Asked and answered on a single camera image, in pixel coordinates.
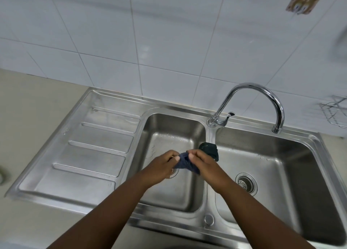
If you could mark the person's left forearm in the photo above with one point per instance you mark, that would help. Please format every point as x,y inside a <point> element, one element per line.
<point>108,210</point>

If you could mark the dark blue cloth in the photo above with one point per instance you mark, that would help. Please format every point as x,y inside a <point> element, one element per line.
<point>188,163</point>

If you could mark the person's right forearm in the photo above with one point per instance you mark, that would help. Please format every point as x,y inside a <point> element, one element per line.
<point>260,219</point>

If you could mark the metal sink strainer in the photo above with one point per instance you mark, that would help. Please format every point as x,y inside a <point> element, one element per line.
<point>246,183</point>

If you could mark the person's right thumb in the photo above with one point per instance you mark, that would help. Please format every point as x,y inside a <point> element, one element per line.
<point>192,156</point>

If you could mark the person's left thumb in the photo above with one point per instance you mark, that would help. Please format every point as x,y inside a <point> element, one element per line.
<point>175,157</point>

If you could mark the chrome gooseneck faucet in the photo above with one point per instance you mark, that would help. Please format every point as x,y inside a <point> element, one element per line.
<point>250,105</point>

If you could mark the round metal sink cap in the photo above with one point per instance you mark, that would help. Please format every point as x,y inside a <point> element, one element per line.
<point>209,219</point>

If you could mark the person's left hand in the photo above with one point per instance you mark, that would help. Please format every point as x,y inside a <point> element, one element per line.
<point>160,167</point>

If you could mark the round sink drain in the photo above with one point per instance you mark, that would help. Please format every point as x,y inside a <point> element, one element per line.
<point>173,172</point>

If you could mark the stainless steel double sink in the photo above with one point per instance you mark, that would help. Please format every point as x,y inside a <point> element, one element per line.
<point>173,170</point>

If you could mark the person's right hand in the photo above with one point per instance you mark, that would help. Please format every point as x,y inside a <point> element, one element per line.
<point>207,168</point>

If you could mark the dark green sponge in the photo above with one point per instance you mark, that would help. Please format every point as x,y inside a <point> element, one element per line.
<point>209,149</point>

